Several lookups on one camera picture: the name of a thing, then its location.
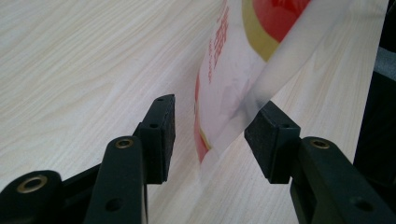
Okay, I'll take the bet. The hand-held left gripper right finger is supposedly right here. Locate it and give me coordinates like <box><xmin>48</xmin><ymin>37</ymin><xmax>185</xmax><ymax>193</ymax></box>
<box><xmin>244</xmin><ymin>100</ymin><xmax>396</xmax><ymax>224</ymax></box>

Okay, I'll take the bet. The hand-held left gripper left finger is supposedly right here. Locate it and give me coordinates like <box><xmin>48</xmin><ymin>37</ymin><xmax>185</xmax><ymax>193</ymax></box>
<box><xmin>83</xmin><ymin>93</ymin><xmax>177</xmax><ymax>224</ymax></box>

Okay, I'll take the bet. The red and white refill pouch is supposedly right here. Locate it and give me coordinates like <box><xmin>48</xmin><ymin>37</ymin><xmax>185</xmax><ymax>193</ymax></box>
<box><xmin>193</xmin><ymin>0</ymin><xmax>390</xmax><ymax>181</ymax></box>

